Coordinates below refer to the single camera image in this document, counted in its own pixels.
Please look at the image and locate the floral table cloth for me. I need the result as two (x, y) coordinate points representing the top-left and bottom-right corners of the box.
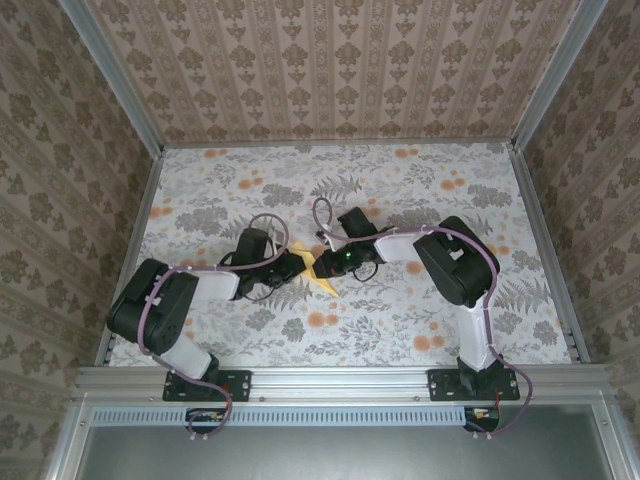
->
(107, 142), (574, 369)

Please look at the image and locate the black connector board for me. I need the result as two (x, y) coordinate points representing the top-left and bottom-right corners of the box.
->
(185, 407), (227, 435)
(463, 405), (501, 434)

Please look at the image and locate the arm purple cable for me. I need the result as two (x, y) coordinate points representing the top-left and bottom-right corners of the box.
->
(138, 213), (291, 444)
(312, 198), (533, 444)

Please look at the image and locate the aluminium side rail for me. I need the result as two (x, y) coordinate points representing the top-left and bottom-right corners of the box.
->
(510, 147), (591, 364)
(93, 147), (166, 366)

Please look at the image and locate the grey slotted cable duct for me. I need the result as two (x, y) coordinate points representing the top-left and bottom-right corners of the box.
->
(92, 405), (469, 428)

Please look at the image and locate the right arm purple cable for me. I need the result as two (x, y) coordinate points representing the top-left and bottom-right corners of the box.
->
(312, 198), (533, 444)

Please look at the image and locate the yellow cloth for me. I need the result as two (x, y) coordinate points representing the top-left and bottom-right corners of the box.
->
(289, 241), (340, 296)

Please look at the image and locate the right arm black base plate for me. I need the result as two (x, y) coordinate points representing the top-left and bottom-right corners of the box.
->
(428, 368), (521, 403)

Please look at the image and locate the aluminium mounting rail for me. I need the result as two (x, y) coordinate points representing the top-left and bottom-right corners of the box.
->
(74, 364), (614, 401)

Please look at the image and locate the gripper thin black cable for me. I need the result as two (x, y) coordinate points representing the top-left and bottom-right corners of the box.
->
(349, 259), (379, 282)
(219, 249), (281, 304)

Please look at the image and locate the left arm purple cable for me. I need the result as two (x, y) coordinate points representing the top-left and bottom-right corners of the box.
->
(138, 213), (291, 444)

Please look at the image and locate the right gripper thin black cable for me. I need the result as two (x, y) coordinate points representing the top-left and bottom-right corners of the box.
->
(349, 259), (379, 282)

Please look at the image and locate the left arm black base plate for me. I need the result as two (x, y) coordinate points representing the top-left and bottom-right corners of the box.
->
(162, 369), (251, 403)

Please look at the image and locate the grey metal panel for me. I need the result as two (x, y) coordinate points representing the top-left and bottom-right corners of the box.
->
(74, 424), (616, 480)

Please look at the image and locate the aluminium rear rail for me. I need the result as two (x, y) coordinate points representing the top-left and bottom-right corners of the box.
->
(162, 139), (516, 150)

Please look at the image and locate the left gripper thin black cable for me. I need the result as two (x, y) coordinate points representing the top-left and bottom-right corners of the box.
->
(219, 249), (281, 304)

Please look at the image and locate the aluminium frame post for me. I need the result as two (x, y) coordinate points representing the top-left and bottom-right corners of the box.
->
(58, 0), (166, 156)
(510, 0), (610, 151)

